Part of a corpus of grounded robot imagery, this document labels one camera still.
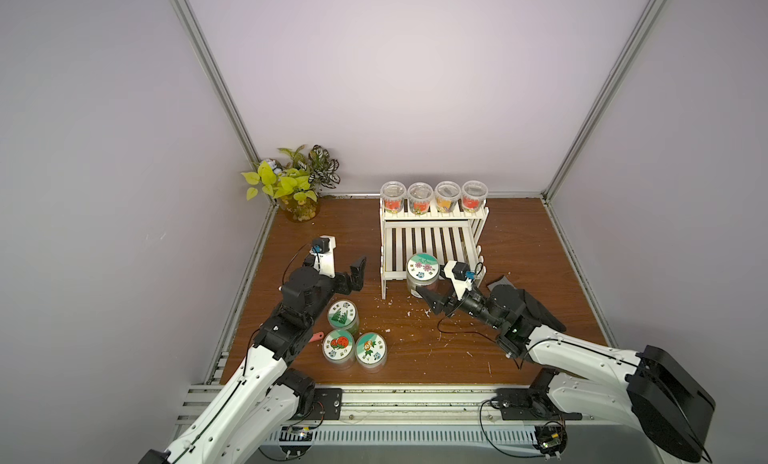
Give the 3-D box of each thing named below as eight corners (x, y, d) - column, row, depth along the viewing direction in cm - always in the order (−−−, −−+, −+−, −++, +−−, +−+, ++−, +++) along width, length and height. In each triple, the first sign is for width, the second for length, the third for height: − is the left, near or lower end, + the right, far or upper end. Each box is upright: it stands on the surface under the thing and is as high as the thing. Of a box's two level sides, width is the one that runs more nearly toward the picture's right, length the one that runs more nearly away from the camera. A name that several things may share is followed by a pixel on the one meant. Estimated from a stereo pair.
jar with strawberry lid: (326, 368, 80) (320, 360, 74) (330, 339, 85) (324, 329, 79) (355, 368, 80) (352, 360, 74) (358, 339, 85) (355, 329, 79)
